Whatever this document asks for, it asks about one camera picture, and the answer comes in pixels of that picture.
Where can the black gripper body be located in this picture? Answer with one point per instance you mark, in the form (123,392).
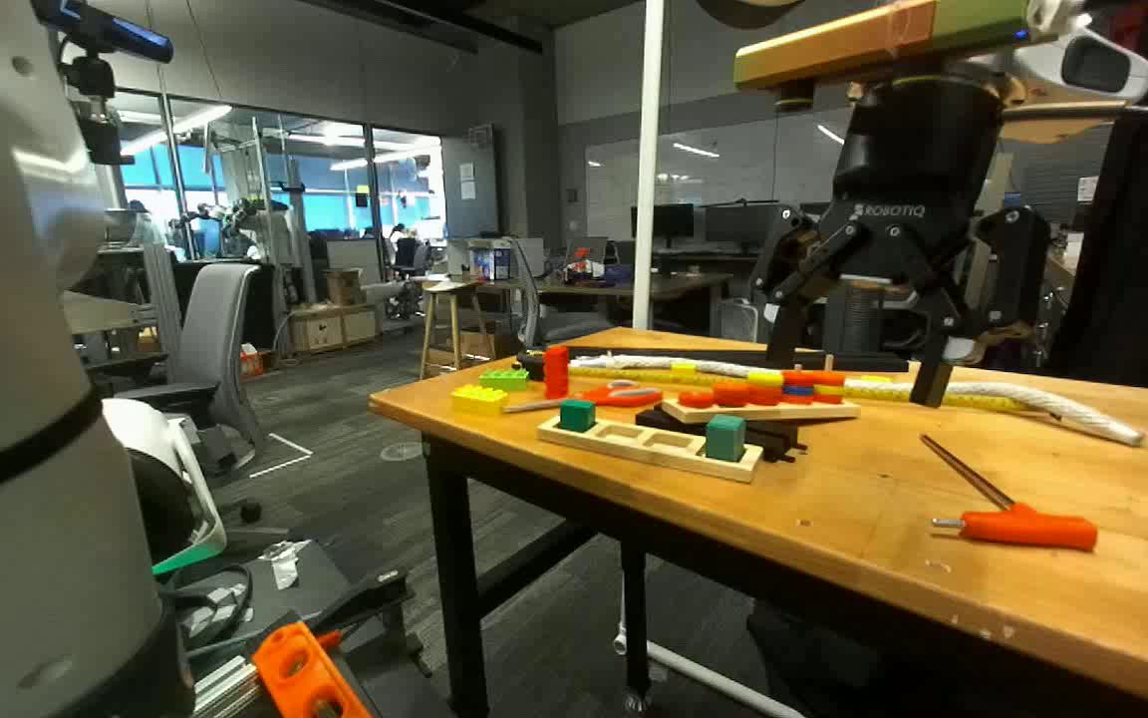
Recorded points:
(919,145)

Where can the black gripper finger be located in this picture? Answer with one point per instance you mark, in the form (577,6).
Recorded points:
(933,362)
(786,299)

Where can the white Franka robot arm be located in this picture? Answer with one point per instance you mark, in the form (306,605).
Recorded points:
(18,400)

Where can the small black object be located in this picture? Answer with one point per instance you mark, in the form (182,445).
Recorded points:
(531,365)

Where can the yellow measuring tape strip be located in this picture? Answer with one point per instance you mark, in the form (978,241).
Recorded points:
(978,396)

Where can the black box machine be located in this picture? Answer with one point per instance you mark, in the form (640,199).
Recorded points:
(867,326)

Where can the red flat bar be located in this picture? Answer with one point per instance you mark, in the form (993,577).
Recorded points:
(816,381)

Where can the yellow topped orange block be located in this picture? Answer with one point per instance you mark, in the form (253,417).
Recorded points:
(767,388)

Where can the small blue block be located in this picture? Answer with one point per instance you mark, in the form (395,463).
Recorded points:
(798,392)

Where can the small orange block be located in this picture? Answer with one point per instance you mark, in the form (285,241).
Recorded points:
(830,392)

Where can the thin wooden board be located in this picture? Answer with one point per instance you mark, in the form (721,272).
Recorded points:
(758,413)

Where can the green cube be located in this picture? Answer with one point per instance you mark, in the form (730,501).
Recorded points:
(729,435)

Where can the red flat piece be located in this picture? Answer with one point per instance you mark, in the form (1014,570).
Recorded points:
(628,396)

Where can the white vertical pole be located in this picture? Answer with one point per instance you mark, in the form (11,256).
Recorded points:
(646,159)

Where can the light wooden shape sorter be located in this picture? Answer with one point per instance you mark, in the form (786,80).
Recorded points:
(640,445)

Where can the green cylinder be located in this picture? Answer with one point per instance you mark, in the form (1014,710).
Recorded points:
(577,413)

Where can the red cylinder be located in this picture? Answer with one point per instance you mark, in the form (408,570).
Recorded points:
(554,372)

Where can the wooden stick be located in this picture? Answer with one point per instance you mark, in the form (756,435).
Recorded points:
(536,400)

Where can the green toy brick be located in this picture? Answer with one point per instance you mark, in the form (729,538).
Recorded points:
(505,381)

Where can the yellow toy brick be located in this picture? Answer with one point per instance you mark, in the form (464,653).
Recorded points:
(480,396)

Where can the wooden stool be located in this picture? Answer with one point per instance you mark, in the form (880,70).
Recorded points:
(447,312)

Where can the white pipe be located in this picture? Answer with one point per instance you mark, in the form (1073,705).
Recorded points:
(706,679)

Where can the wooden table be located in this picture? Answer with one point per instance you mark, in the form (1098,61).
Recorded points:
(455,601)

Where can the low wooden cabinet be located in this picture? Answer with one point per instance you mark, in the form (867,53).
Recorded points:
(334,327)

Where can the white paper scrap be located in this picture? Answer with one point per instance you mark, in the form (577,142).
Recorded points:
(285,564)

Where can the grey office chair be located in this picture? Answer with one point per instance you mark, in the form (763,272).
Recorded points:
(209,331)

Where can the orange plastic tool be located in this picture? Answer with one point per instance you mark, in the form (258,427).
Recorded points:
(298,674)

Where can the white rounded machine housing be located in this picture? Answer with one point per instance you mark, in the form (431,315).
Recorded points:
(156,445)

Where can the green floor item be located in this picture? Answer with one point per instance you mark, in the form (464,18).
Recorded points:
(189,561)

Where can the wooden camera mount board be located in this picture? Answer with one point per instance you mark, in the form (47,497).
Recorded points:
(839,42)

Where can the blue camera on black mount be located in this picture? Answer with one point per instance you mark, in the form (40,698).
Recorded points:
(111,28)

